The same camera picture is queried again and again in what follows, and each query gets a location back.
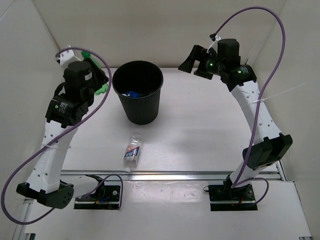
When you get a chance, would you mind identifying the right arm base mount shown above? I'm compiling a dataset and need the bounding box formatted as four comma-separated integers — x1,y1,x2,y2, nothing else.
203,184,258,212

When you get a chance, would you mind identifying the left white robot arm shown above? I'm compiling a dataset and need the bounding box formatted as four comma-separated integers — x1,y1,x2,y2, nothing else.
16,57,109,209

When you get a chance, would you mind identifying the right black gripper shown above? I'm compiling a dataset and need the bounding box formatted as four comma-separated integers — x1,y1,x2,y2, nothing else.
178,45,226,80

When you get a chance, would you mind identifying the green plastic soda bottle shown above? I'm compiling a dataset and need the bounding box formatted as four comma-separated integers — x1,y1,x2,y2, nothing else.
81,51,109,96

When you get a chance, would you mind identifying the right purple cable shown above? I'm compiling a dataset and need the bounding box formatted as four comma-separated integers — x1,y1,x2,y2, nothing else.
209,7,286,204

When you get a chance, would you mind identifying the black ribbed plastic bin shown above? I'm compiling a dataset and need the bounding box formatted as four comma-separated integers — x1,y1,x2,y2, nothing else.
112,60,164,125

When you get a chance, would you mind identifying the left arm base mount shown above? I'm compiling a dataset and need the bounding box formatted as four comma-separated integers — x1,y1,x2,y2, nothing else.
73,173,124,210

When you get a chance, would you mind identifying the clear bottle white blue label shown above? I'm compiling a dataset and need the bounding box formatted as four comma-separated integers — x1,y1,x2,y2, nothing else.
123,133,142,173

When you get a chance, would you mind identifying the aluminium rail frame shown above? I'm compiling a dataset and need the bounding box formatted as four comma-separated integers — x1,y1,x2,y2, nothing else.
14,69,313,240

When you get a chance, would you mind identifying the white zip tie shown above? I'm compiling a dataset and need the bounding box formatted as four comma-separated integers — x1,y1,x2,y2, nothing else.
241,82,307,109

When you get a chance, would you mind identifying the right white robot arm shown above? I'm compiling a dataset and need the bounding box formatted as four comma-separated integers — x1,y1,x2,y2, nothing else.
178,38,293,200

